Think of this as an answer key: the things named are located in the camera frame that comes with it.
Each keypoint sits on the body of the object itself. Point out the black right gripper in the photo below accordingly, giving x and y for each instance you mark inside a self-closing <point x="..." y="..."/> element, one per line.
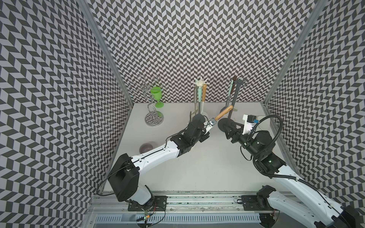
<point x="233" y="129"/>

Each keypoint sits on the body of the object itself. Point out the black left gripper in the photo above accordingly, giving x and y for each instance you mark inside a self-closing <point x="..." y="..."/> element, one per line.
<point x="204" y="137"/>

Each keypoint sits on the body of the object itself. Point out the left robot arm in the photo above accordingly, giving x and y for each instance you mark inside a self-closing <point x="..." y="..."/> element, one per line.
<point x="125" y="174"/>

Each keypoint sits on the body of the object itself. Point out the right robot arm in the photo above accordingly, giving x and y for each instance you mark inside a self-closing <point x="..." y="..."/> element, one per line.
<point x="316" y="210"/>

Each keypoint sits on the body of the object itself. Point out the dark grey utensil rack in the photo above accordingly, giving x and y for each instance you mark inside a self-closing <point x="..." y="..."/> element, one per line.
<point x="233" y="93"/>

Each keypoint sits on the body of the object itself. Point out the cream utensil rack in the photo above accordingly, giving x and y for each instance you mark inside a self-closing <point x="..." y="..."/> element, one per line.
<point x="200" y="82"/>

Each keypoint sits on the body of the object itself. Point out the pink ceramic cup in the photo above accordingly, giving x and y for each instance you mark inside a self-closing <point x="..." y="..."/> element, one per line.
<point x="146" y="147"/>

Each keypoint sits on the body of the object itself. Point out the green plastic goblet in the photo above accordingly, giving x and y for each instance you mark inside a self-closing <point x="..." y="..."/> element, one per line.
<point x="156" y="92"/>

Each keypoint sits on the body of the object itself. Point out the grey turner mint handle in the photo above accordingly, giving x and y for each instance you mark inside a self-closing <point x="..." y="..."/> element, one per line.
<point x="199" y="116"/>

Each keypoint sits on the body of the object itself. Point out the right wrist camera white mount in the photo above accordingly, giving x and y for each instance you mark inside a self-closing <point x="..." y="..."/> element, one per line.
<point x="249" y="122"/>

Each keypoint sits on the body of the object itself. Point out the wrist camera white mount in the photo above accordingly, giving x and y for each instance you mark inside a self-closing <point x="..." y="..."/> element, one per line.
<point x="249" y="122"/>
<point x="212" y="122"/>

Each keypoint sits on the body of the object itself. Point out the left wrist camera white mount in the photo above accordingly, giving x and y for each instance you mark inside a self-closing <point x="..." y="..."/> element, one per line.
<point x="212" y="122"/>

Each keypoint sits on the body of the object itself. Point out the chrome wire glass rack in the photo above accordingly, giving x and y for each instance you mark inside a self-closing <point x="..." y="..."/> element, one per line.
<point x="154" y="117"/>

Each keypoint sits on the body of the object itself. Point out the white spatula wooden handle rack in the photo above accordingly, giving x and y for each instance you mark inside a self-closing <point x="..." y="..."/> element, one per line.
<point x="204" y="87"/>

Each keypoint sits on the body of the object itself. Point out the white spatula mint handle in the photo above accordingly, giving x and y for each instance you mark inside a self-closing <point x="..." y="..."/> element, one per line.
<point x="233" y="91"/>

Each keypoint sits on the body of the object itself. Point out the metal base rail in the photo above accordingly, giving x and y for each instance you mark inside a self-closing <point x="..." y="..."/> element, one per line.
<point x="181" y="209"/>

